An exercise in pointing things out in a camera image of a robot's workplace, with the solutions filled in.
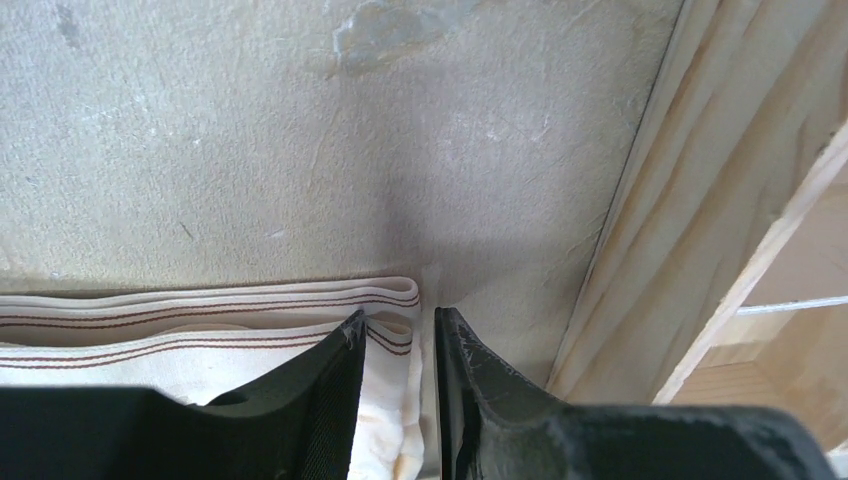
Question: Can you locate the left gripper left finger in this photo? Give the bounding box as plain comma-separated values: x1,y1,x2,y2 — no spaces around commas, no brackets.
1,312,366,479

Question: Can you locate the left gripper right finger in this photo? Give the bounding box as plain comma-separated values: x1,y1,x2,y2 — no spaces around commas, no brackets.
434,308,834,479

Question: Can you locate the cream beige underwear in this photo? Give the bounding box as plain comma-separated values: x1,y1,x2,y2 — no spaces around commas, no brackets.
1,277,425,479

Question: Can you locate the wooden compartment organizer tray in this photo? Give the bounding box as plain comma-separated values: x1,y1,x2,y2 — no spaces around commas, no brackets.
547,1,847,453

